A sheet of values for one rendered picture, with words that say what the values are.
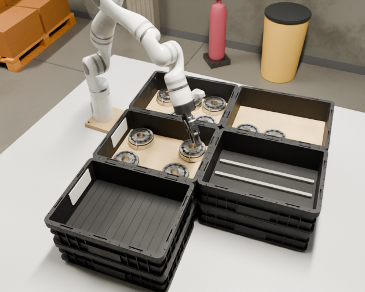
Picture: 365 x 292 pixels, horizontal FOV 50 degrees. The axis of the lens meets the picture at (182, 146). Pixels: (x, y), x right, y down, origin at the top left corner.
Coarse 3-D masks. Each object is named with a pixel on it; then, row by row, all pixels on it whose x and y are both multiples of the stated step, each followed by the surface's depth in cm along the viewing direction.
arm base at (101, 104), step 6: (108, 90) 177; (90, 96) 178; (96, 96) 175; (102, 96) 176; (108, 96) 179; (90, 102) 182; (96, 102) 178; (102, 102) 178; (108, 102) 180; (96, 108) 180; (102, 108) 180; (108, 108) 182; (96, 114) 183; (102, 114) 182; (108, 114) 184; (96, 120) 186; (102, 120) 185; (108, 120) 186
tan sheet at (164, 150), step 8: (128, 136) 161; (160, 136) 161; (128, 144) 158; (160, 144) 157; (168, 144) 157; (176, 144) 157; (136, 152) 154; (144, 152) 154; (152, 152) 154; (160, 152) 154; (168, 152) 154; (176, 152) 153; (144, 160) 151; (152, 160) 151; (160, 160) 150; (168, 160) 150; (176, 160) 150; (184, 160) 150; (200, 160) 150; (152, 168) 148; (160, 168) 147; (192, 168) 147; (192, 176) 144
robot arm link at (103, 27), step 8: (112, 0) 131; (120, 0) 134; (96, 16) 146; (104, 16) 143; (96, 24) 145; (104, 24) 144; (112, 24) 145; (96, 32) 147; (104, 32) 146; (112, 32) 148
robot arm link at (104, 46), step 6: (90, 30) 150; (90, 36) 152; (96, 42) 151; (102, 42) 150; (108, 42) 152; (102, 48) 154; (108, 48) 156; (102, 54) 165; (108, 54) 162; (102, 60) 167; (108, 60) 165; (108, 66) 169
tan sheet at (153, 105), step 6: (156, 96) 181; (150, 102) 178; (156, 102) 178; (150, 108) 175; (156, 108) 174; (162, 108) 174; (168, 108) 174; (192, 114) 171; (198, 114) 171; (204, 114) 170; (216, 120) 167
